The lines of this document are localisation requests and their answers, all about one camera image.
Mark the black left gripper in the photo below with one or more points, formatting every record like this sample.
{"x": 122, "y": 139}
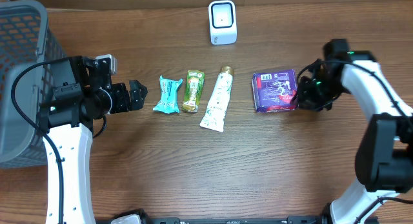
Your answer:
{"x": 130, "y": 97}

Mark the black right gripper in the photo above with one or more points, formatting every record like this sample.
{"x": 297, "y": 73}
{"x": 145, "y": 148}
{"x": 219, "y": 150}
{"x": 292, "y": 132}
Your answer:
{"x": 307, "y": 95}

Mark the mint green wipes pack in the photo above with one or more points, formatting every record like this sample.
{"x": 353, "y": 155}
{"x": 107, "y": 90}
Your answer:
{"x": 168, "y": 103}

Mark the purple Carefree pad pack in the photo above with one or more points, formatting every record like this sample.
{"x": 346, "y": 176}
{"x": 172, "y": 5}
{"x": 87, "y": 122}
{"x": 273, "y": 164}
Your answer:
{"x": 274, "y": 91}

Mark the green yellow snack packet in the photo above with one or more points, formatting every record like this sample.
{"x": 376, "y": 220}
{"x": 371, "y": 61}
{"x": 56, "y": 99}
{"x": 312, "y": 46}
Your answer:
{"x": 193, "y": 90}

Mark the white tube gold cap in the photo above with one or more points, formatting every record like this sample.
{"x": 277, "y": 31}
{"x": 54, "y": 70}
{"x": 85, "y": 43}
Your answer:
{"x": 216, "y": 110}

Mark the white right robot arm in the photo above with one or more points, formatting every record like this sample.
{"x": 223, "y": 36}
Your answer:
{"x": 383, "y": 162}

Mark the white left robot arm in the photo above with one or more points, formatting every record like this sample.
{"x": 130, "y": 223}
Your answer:
{"x": 83, "y": 92}

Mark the white barcode scanner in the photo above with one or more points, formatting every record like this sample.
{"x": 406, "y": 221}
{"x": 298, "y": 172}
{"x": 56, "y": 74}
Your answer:
{"x": 222, "y": 22}

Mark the white base mount left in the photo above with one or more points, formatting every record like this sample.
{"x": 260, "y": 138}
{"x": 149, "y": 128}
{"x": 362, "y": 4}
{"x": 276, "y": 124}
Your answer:
{"x": 137, "y": 216}

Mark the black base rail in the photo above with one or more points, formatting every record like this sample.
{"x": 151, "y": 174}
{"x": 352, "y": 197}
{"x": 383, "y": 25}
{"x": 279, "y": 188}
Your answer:
{"x": 288, "y": 220}

